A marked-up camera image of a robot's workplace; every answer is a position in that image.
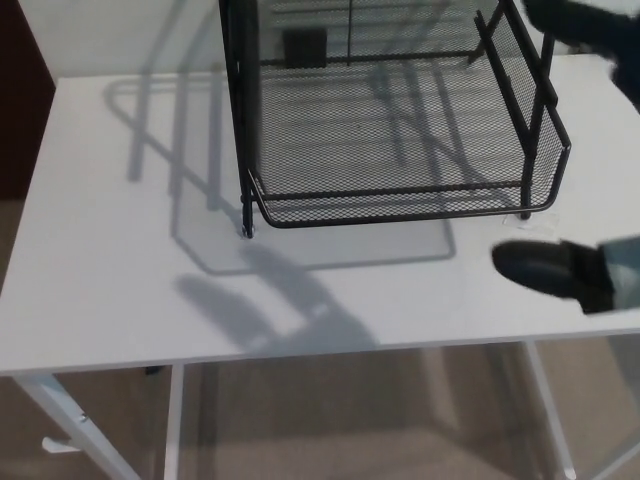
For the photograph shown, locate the white desk hook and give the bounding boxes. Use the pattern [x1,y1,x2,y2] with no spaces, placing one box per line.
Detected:
[41,436,79,458]

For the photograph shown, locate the dark brown wooden panel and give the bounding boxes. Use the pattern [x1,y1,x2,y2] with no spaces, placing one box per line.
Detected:
[0,0,57,204]

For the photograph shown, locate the black wire file rack frame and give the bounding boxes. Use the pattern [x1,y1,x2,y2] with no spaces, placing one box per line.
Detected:
[218,0,559,240]

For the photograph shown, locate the black rectangular box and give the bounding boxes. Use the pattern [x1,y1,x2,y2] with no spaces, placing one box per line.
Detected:
[281,28,328,69]

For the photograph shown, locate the white metal-frame desk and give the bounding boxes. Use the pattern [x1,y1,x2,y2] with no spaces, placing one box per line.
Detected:
[0,53,640,480]

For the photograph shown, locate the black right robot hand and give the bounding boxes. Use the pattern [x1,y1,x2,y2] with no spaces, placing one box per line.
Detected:
[491,0,640,316]

